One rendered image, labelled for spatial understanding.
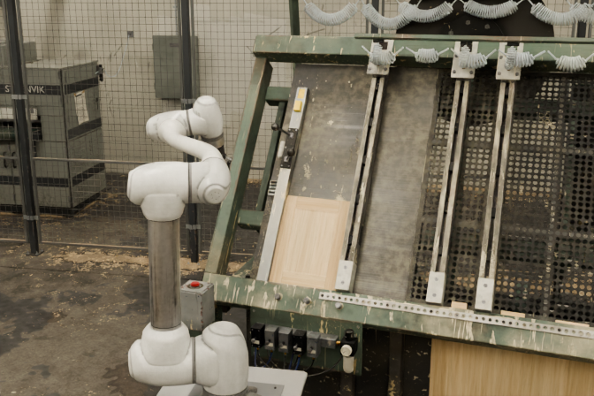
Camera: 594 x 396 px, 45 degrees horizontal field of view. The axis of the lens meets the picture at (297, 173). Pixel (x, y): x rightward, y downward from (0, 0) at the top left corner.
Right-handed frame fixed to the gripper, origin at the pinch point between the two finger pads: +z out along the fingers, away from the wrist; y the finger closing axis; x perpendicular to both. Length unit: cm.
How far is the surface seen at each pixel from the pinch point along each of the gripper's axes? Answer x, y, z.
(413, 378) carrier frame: 19, -82, 89
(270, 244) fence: -1.7, -17.1, 34.2
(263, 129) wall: -425, 125, 266
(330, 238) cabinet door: -6, -43, 31
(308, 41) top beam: -84, -22, -24
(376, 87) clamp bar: -63, -57, -11
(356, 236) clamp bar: -3, -56, 26
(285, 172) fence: -30.8, -19.0, 16.1
